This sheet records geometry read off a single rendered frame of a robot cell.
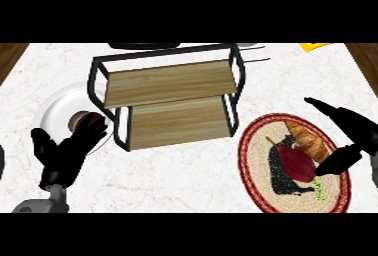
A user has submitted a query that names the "thin metal rod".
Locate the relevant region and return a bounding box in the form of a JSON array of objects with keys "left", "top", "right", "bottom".
[
  {"left": 243, "top": 57, "right": 272, "bottom": 64},
  {"left": 240, "top": 45, "right": 268, "bottom": 52}
]

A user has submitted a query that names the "white round plate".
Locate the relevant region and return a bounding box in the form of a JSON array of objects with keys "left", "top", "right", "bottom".
[{"left": 33, "top": 81, "right": 119, "bottom": 158}]

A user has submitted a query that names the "yellow flat object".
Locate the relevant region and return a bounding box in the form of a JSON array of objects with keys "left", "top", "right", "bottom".
[{"left": 299, "top": 42, "right": 333, "bottom": 54}]

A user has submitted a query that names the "black round pan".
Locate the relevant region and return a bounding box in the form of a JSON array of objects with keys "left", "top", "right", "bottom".
[{"left": 107, "top": 42, "right": 182, "bottom": 51}]

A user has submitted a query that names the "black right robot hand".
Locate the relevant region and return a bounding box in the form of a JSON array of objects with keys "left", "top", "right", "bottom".
[{"left": 303, "top": 96, "right": 378, "bottom": 177}]

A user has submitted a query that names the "black-framed wooden tiered shelf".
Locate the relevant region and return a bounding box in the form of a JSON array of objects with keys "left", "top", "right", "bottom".
[{"left": 88, "top": 43, "right": 249, "bottom": 153}]

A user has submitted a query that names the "woven red-rimmed oval placemat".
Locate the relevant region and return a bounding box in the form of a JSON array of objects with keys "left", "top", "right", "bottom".
[{"left": 238, "top": 112, "right": 353, "bottom": 214}]

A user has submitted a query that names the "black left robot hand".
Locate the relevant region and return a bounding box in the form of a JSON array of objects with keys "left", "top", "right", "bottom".
[{"left": 30, "top": 114, "right": 110, "bottom": 192}]

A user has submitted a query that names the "brown chocolate cupcake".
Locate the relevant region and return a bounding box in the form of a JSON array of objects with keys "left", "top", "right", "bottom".
[{"left": 67, "top": 110, "right": 108, "bottom": 132}]

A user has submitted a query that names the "golden brown croissant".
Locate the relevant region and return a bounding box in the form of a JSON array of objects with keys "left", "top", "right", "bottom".
[{"left": 284, "top": 119, "right": 331, "bottom": 165}]

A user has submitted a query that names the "dark red beet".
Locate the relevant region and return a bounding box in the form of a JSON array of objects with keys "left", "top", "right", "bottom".
[{"left": 265, "top": 135, "right": 328, "bottom": 202}]

